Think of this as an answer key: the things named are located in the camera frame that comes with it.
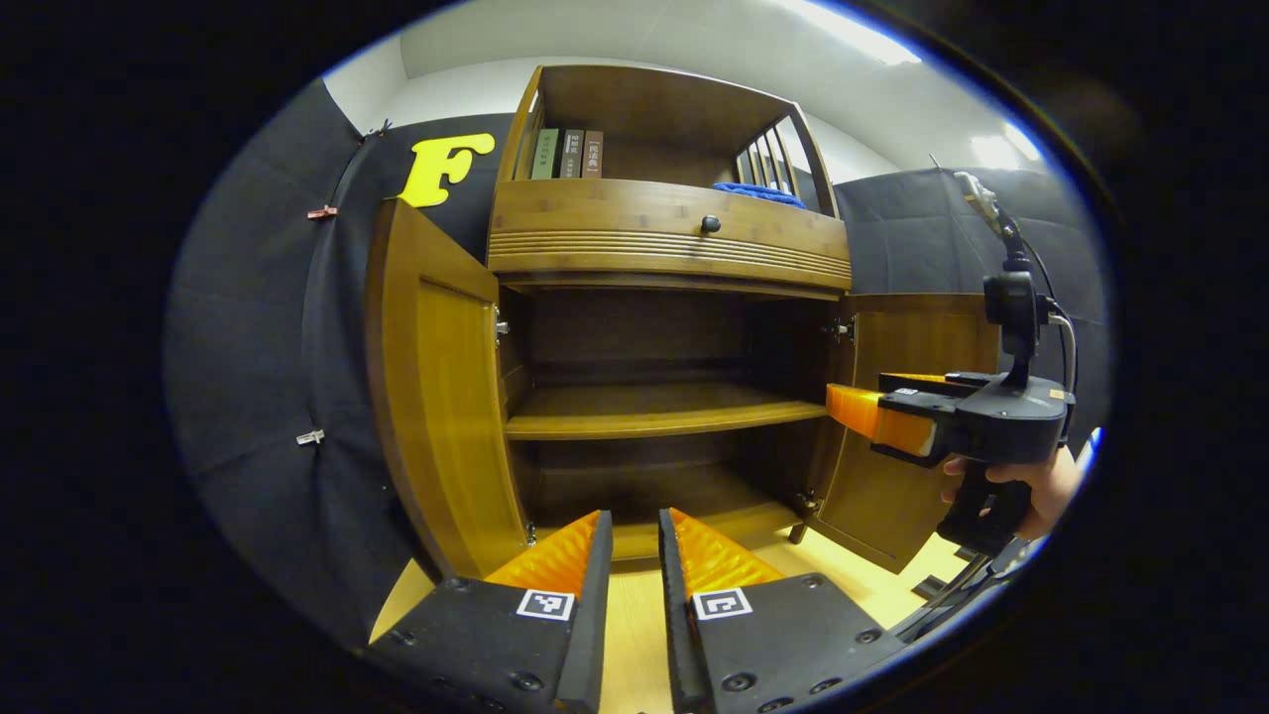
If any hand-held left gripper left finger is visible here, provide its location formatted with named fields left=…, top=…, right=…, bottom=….
left=361, top=510, right=615, bottom=714

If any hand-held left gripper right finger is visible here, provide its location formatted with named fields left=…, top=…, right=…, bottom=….
left=658, top=507, right=906, bottom=714

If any wooden shoe cabinet door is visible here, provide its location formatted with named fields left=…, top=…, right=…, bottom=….
left=364, top=197, right=532, bottom=580
left=807, top=292, right=1003, bottom=575

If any wooden double-door shoe cabinet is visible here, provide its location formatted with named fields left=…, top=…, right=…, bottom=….
left=364, top=63, right=1003, bottom=580

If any wooden cabinet shelf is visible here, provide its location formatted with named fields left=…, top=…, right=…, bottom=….
left=505, top=381, right=830, bottom=441

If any wooden cabinet drawer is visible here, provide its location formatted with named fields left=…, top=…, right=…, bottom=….
left=487, top=178, right=854, bottom=292

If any small ceiling light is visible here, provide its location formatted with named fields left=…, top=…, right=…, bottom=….
left=970, top=121, right=1044, bottom=172

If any blue folded towel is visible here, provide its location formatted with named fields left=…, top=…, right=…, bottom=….
left=711, top=180, right=807, bottom=210

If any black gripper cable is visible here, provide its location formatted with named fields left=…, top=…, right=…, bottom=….
left=1021, top=236, right=1082, bottom=400

